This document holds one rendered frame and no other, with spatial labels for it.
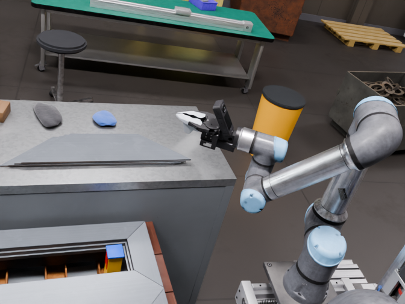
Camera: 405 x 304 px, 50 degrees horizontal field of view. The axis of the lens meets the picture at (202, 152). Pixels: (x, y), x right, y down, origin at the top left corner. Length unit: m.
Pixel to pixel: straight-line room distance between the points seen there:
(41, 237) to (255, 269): 1.64
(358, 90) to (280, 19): 2.69
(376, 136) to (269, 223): 2.24
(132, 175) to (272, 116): 2.18
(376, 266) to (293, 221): 0.66
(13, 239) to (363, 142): 1.24
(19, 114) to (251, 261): 1.77
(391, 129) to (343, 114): 3.63
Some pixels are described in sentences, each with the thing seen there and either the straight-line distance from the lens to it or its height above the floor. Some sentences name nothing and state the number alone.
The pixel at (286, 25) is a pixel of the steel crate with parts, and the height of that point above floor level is 0.28.
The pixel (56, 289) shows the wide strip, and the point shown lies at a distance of 1.60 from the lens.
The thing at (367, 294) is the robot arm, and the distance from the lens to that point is 0.84.
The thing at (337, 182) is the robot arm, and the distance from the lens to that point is 1.42.
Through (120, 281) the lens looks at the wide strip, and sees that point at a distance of 1.63.
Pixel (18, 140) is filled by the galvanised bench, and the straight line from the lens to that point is 1.91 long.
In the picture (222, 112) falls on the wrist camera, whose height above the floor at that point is 1.52.
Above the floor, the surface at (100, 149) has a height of 1.07.
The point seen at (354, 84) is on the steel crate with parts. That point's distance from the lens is 4.75.
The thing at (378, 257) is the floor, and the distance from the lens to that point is 3.57.
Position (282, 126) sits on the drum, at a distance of 3.80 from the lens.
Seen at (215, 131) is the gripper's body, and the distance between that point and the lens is 1.35.
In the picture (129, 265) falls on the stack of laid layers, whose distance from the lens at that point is 1.71.
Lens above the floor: 2.14
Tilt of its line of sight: 33 degrees down
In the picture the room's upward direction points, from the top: 15 degrees clockwise
